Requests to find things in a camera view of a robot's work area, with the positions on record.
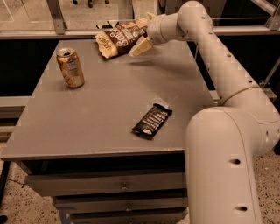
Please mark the gold soda can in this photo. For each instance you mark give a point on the gold soda can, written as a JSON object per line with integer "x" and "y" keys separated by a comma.
{"x": 70, "y": 67}

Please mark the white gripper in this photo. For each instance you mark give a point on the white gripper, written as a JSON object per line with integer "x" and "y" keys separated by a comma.
{"x": 158, "y": 30}

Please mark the black rxbar chocolate bar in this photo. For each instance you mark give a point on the black rxbar chocolate bar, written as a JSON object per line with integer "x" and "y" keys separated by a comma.
{"x": 152, "y": 121}

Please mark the grey metal railing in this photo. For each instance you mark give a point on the grey metal railing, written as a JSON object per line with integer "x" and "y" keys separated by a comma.
{"x": 82, "y": 19}

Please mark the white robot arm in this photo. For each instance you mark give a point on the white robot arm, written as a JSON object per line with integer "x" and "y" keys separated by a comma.
{"x": 220, "y": 142}

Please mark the grey drawer cabinet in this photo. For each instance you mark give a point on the grey drawer cabinet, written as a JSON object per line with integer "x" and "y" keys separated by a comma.
{"x": 77, "y": 145}

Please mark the brown chip bag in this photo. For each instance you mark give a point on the brown chip bag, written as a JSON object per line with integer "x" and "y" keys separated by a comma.
{"x": 119, "y": 40}

